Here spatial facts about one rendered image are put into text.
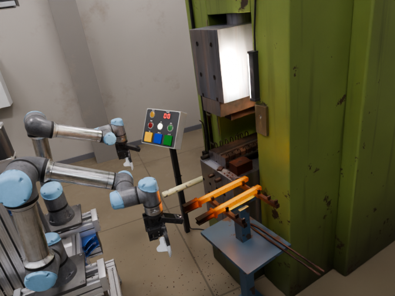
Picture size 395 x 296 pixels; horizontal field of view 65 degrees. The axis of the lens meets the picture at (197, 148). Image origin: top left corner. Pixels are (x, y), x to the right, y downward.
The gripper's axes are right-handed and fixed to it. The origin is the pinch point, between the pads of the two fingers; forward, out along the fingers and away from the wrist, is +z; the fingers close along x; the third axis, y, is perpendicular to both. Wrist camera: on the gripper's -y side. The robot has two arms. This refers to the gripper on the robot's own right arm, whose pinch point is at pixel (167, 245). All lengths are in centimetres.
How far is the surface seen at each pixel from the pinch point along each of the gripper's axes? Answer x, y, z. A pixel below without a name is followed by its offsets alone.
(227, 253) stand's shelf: -2.9, -29.9, 21.4
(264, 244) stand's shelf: 1, -50, 21
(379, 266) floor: -5, -148, 93
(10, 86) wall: -347, 104, -32
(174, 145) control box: -93, -34, -5
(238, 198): -7.5, -40.9, -5.8
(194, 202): -15.4, -20.4, -6.7
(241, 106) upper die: -53, -70, -36
